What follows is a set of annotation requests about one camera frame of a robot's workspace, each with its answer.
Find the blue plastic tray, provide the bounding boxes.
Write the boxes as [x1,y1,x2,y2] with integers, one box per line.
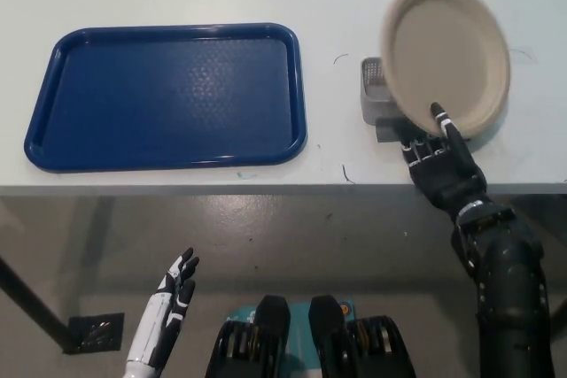
[23,21,308,173]

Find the beige paper plate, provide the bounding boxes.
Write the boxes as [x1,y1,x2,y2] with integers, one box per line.
[379,0,512,140]

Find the black floor foot plate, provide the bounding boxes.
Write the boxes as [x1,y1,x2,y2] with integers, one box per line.
[64,312,126,356]

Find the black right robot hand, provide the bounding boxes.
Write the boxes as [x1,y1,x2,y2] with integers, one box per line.
[400,102,489,222]

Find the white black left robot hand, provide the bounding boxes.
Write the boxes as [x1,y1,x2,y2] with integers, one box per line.
[125,246,200,366]

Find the grey perforated stand box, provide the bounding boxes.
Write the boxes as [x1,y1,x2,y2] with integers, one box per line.
[359,56,411,125]

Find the black table leg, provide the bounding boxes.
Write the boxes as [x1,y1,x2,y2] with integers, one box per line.
[0,253,74,346]

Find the black robot legs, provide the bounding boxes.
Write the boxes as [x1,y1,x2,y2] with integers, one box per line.
[205,294,418,378]

